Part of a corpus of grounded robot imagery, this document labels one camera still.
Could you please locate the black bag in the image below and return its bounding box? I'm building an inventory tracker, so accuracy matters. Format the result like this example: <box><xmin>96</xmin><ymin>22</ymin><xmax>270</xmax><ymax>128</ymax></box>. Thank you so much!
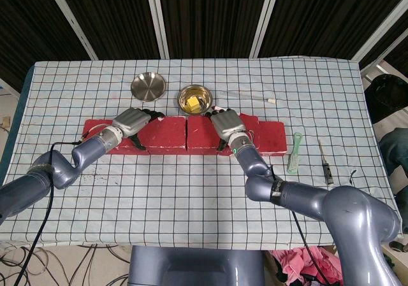
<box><xmin>364</xmin><ymin>74</ymin><xmax>408</xmax><ymax>124</ymax></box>

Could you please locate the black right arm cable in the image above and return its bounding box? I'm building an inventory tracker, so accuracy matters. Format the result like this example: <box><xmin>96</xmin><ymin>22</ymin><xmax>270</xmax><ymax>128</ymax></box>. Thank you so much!
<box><xmin>269</xmin><ymin>164</ymin><xmax>332</xmax><ymax>286</ymax></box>

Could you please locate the grey-blue robot torso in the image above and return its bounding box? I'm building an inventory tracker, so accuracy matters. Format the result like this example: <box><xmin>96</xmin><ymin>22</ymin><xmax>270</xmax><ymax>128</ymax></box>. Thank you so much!
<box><xmin>127</xmin><ymin>245</ymin><xmax>266</xmax><ymax>286</ymax></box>

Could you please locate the green scrub brush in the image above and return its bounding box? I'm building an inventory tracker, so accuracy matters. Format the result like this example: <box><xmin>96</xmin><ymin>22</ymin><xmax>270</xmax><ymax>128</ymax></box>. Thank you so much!
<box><xmin>287</xmin><ymin>132</ymin><xmax>303</xmax><ymax>175</ymax></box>

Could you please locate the black handled pointed tool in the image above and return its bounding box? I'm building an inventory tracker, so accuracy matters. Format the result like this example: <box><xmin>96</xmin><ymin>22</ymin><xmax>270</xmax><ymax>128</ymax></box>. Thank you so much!
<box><xmin>317</xmin><ymin>139</ymin><xmax>335</xmax><ymax>185</ymax></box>

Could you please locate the steel bowl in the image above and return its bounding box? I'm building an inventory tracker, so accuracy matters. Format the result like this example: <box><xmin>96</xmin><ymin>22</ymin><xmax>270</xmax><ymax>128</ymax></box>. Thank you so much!
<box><xmin>177</xmin><ymin>84</ymin><xmax>215</xmax><ymax>117</ymax></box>

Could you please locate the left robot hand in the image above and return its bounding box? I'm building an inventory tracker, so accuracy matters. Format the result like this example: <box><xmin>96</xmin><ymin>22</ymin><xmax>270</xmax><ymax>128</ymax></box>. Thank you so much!
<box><xmin>112</xmin><ymin>106</ymin><xmax>166</xmax><ymax>150</ymax></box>

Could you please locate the clear rod with white tip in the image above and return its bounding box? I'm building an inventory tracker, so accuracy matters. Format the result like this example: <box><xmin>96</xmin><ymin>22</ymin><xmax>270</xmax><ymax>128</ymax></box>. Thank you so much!
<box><xmin>219</xmin><ymin>90</ymin><xmax>277</xmax><ymax>104</ymax></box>

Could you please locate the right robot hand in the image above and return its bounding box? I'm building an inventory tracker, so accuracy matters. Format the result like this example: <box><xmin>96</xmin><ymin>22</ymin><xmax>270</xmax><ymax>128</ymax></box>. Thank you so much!
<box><xmin>205</xmin><ymin>106</ymin><xmax>248</xmax><ymax>152</ymax></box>

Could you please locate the checkered tablecloth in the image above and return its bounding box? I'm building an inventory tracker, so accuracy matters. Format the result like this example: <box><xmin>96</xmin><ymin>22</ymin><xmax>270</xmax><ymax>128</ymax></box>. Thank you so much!
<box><xmin>0</xmin><ymin>55</ymin><xmax>403</xmax><ymax>247</ymax></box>

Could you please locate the shallow steel plate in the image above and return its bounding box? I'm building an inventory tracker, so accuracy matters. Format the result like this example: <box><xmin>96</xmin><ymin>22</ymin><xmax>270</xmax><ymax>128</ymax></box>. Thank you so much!
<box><xmin>130</xmin><ymin>71</ymin><xmax>168</xmax><ymax>103</ymax></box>

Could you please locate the pink cloth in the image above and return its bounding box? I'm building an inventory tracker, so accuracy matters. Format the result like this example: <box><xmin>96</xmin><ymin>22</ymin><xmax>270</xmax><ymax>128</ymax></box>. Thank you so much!
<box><xmin>269</xmin><ymin>246</ymin><xmax>344</xmax><ymax>286</ymax></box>

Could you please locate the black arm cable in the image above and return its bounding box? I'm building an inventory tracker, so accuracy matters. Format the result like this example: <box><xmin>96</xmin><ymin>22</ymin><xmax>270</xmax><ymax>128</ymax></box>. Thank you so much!
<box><xmin>12</xmin><ymin>132</ymin><xmax>89</xmax><ymax>286</ymax></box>
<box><xmin>269</xmin><ymin>164</ymin><xmax>332</xmax><ymax>286</ymax></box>

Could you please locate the dark teal fabric bundle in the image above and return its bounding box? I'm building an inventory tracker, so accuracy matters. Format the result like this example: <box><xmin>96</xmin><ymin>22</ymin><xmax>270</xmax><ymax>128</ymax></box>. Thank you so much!
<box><xmin>379</xmin><ymin>128</ymin><xmax>408</xmax><ymax>175</ymax></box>

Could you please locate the white partition post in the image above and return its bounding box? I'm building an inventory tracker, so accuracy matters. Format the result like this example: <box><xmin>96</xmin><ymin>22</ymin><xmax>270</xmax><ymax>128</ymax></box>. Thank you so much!
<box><xmin>42</xmin><ymin>0</ymin><xmax>99</xmax><ymax>61</ymax></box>
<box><xmin>249</xmin><ymin>0</ymin><xmax>284</xmax><ymax>59</ymax></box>
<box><xmin>351</xmin><ymin>0</ymin><xmax>408</xmax><ymax>66</ymax></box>
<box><xmin>144</xmin><ymin>0</ymin><xmax>170</xmax><ymax>60</ymax></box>

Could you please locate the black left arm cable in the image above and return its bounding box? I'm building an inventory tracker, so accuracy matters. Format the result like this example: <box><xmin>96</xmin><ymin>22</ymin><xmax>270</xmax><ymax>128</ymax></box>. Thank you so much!
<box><xmin>12</xmin><ymin>132</ymin><xmax>89</xmax><ymax>286</ymax></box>

